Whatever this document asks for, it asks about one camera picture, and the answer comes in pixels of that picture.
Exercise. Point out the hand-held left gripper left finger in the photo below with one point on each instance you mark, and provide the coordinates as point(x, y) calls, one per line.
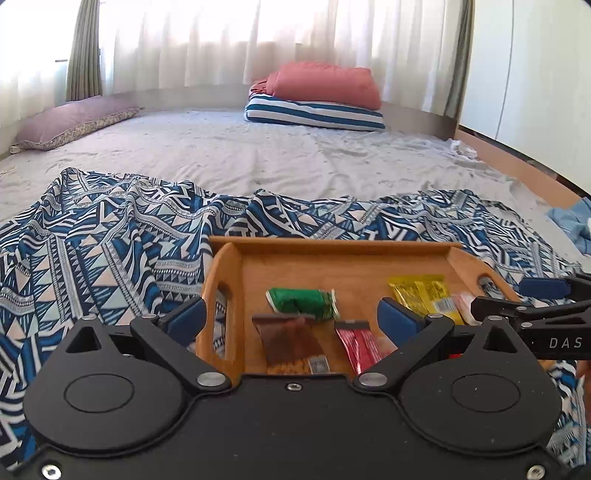
point(187, 318)

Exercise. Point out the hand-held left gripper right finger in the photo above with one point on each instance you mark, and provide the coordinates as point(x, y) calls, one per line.
point(395, 316)

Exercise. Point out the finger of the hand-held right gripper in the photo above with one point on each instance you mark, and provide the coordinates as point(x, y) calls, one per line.
point(545, 288)
point(494, 308)

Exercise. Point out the white snack packet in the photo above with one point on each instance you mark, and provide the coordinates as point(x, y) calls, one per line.
point(463, 307)

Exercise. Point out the yellow snack packet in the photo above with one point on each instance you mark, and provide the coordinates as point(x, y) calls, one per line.
point(415, 290)

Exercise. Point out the long red snack packet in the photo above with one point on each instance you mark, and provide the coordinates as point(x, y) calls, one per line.
point(362, 346)

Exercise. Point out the wooden tray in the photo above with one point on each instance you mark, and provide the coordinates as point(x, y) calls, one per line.
point(351, 272)

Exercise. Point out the green snack packet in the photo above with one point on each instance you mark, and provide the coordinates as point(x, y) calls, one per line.
point(300, 302)

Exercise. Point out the brown snack packet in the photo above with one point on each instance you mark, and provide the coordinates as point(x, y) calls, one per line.
point(286, 344)

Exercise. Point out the person's right hand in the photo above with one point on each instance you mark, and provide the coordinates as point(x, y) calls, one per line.
point(585, 392)

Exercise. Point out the light blue cloth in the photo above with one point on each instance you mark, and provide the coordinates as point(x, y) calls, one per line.
point(577, 221)

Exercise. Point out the blue patterned blanket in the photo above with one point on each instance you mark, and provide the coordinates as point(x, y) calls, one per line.
point(115, 240)

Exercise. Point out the white crumpled cloth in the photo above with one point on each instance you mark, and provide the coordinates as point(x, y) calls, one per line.
point(461, 148)

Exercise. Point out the blue white striped pillow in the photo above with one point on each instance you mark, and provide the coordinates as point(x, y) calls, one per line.
point(314, 114)

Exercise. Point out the white wardrobe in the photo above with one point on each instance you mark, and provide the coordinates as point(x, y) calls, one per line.
point(531, 69)

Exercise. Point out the purple pillow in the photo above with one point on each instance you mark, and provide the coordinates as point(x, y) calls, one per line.
point(69, 122)

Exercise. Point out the olive curtain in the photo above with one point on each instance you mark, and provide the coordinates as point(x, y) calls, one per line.
point(85, 55)
point(457, 69)

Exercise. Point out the red pillow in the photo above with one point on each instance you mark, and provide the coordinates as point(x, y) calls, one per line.
point(323, 83)

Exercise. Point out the sheer white curtain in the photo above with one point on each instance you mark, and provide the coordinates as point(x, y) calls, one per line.
point(231, 41)

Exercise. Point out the wooden bed frame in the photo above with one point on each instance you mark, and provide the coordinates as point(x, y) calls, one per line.
point(508, 159)

